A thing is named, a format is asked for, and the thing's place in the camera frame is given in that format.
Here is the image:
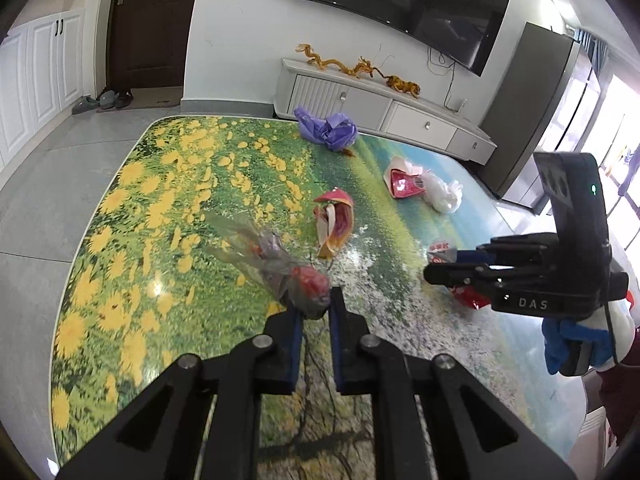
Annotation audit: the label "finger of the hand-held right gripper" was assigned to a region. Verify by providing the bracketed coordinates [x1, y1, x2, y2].
[456, 234, 556, 267]
[424, 262, 556, 291]

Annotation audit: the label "red snack wrapper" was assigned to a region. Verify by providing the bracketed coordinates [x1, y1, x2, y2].
[428, 240, 493, 311]

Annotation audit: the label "pink red barcode wrapper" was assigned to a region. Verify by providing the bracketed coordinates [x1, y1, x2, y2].
[384, 156, 428, 200]

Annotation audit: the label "orange red paper wrapper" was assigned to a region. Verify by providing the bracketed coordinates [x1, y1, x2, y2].
[313, 187, 356, 259]

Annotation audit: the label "television cables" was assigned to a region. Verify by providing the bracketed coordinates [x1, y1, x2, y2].
[427, 46, 458, 108]

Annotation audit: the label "golden tiger ornament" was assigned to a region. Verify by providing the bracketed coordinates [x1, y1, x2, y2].
[384, 75, 421, 97]

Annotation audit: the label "clear crumpled plastic bag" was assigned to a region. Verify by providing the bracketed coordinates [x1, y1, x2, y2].
[422, 170, 463, 213]

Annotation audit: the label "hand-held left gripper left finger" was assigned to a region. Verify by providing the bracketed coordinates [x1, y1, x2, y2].
[60, 307, 306, 480]

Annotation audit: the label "small yellow dragon ornament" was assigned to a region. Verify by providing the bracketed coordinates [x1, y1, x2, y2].
[350, 57, 383, 81]

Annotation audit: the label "black wall television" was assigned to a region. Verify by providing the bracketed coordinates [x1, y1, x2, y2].
[282, 0, 511, 77]

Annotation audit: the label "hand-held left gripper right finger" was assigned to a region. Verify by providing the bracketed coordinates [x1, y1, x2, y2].
[327, 286, 576, 480]

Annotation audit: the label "grey clear plastic bag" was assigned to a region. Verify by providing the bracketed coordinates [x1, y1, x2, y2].
[202, 210, 332, 321]

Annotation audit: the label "grey white television stand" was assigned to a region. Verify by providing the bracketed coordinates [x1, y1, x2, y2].
[274, 57, 497, 165]

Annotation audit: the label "blue curtain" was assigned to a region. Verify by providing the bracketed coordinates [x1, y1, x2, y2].
[575, 27, 611, 73]

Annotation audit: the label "long yellow dragon ornament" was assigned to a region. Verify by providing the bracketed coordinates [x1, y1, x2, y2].
[296, 44, 353, 75]

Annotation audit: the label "white base cabinet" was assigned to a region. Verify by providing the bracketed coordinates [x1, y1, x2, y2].
[0, 2, 86, 171]

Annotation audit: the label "grey refrigerator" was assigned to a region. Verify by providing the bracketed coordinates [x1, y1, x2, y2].
[479, 22, 616, 216]

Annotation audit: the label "person's right hand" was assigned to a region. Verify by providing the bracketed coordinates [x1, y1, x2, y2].
[541, 317, 576, 375]

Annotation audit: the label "large purple plastic bag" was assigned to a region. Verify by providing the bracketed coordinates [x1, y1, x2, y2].
[293, 106, 358, 157]

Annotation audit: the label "person's dark red clothing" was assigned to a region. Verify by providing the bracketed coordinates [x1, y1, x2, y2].
[597, 367, 632, 446]

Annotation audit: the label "dark brown door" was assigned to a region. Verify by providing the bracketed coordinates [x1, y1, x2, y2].
[106, 0, 206, 96]

